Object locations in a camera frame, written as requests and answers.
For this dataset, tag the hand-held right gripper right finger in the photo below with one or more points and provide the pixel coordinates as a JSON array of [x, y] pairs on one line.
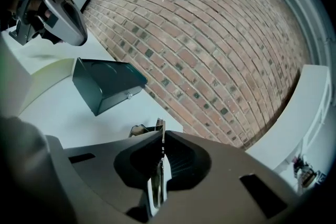
[[223, 191]]

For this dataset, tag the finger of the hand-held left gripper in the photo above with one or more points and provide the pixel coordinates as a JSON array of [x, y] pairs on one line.
[[81, 30], [64, 31]]

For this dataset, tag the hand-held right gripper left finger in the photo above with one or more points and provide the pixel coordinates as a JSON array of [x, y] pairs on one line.
[[99, 178]]

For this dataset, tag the small metal clip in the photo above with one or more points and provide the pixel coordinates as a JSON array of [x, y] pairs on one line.
[[156, 189]]

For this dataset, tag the person's left hand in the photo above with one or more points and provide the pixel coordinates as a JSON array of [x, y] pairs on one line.
[[34, 6]]

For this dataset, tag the cream flat box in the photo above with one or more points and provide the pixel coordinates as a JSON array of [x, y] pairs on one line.
[[50, 73]]

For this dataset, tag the dark green box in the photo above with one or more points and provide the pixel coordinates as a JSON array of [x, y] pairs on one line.
[[110, 78]]

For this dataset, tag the electronics clutter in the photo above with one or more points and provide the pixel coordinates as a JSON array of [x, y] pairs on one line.
[[307, 173]]

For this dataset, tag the white low partition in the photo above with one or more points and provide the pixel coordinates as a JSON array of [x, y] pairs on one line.
[[288, 118]]

